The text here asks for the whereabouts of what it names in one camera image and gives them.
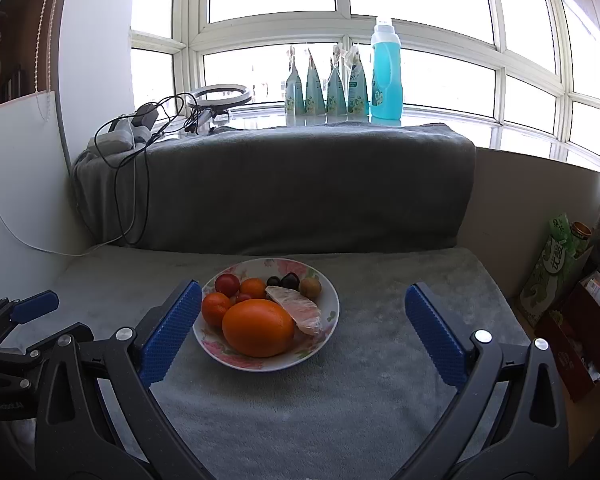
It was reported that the dark wooden shelf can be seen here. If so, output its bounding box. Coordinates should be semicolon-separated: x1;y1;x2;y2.
0;0;66;111

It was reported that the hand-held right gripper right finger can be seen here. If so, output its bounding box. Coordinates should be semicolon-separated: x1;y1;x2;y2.
390;282;570;480

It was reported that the brown-lidded can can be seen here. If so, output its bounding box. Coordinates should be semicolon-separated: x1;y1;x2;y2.
569;221;593;256

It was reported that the large red cherry tomato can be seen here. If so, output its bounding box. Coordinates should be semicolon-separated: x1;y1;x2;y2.
215;273;241;297

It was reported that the white ring light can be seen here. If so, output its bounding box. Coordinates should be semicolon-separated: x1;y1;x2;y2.
186;84;253;111

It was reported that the floral white plate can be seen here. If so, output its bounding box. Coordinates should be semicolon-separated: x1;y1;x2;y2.
192;257;341;372

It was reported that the white armrest panel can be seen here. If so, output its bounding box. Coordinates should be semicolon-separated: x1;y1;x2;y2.
0;91;93;311

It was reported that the dark red cardboard box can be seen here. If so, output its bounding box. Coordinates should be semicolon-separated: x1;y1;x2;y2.
535;245;600;403

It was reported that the blue detergent bottle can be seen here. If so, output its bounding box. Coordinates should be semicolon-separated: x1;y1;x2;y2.
370;16;404;121

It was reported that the teal floral refill pouch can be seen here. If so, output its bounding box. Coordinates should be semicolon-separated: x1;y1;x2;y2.
305;49;326;115
346;47;370;116
326;45;348;116
285;46;305;115

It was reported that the white bead chain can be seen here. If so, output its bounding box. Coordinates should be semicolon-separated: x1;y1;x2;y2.
32;0;68;121

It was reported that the large smooth orange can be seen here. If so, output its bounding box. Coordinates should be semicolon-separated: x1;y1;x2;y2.
222;298;296;358

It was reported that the grey power adapter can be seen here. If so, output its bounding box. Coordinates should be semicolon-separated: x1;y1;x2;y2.
132;102;160;128

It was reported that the black cable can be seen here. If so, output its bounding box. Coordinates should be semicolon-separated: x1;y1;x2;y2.
94;92;216;247

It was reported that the white power adapter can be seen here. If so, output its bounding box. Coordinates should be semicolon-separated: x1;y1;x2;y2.
87;115;151;153

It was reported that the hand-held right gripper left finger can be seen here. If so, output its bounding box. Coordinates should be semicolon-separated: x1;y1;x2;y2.
35;280;216;480

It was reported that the bumpy mandarin with stem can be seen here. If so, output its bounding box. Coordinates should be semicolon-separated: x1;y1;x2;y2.
201;292;234;327

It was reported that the white cable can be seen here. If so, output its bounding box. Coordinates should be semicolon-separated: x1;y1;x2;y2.
0;157;151;256

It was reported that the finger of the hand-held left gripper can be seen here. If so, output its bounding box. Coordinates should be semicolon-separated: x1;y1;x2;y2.
0;290;60;348
0;322;95;359

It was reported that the peeled pomelo segment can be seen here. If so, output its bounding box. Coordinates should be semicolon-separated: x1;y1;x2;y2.
265;285;323;337

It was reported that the small smooth tangerine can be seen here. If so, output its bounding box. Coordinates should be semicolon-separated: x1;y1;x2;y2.
239;278;267;301

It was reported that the dark grey backrest cushion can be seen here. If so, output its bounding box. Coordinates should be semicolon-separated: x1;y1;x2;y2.
70;122;477;256

